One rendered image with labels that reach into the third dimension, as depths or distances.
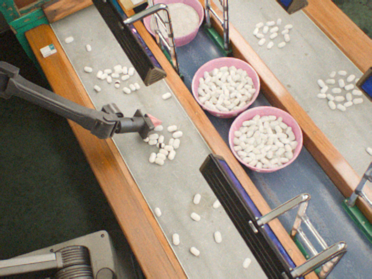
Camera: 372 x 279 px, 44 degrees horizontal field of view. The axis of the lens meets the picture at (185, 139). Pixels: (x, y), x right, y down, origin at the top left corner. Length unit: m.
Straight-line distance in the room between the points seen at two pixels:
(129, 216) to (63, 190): 1.04
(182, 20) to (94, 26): 0.40
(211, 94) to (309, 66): 0.41
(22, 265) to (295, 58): 1.28
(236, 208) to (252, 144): 0.53
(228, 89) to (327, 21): 0.52
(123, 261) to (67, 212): 0.63
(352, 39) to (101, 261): 1.35
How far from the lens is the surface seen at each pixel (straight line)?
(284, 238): 1.57
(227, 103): 1.81
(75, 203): 2.56
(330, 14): 2.10
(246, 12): 2.12
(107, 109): 1.68
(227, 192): 1.26
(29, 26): 2.24
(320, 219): 1.71
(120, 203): 1.65
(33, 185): 2.70
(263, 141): 1.74
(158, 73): 1.50
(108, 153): 1.75
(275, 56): 1.96
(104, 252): 1.92
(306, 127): 1.75
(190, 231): 1.60
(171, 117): 1.80
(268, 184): 1.73
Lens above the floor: 2.26
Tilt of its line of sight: 61 degrees down
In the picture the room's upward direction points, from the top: 12 degrees counter-clockwise
